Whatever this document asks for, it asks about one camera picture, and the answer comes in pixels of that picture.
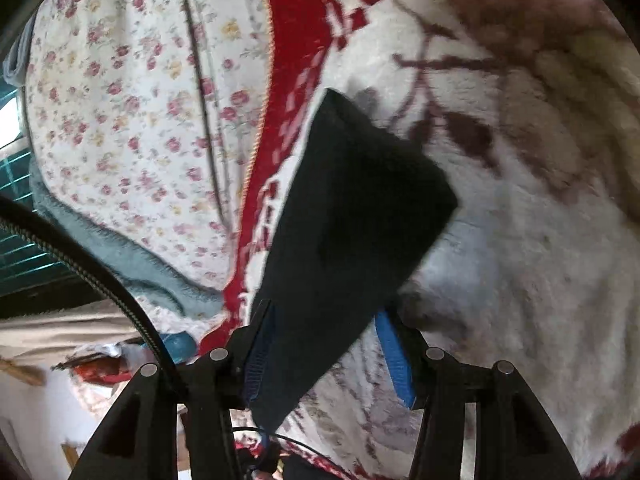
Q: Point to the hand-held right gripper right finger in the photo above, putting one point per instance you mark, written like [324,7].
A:
[396,357]

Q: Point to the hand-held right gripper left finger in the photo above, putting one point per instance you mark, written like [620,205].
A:
[257,357]

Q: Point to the dark pants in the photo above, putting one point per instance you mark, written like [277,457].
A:
[350,210]

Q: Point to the blue plastic object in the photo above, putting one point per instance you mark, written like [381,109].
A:
[177,346]

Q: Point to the red and white printed blanket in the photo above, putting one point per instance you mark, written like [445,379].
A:
[500,260]

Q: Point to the grey-blue fleece blanket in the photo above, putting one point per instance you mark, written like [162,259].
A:
[125,260]

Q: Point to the beige curtain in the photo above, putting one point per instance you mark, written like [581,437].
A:
[50,330]

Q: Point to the teal window grille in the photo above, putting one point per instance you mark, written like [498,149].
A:
[20,260]

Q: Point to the floral quilt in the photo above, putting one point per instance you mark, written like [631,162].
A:
[140,110]

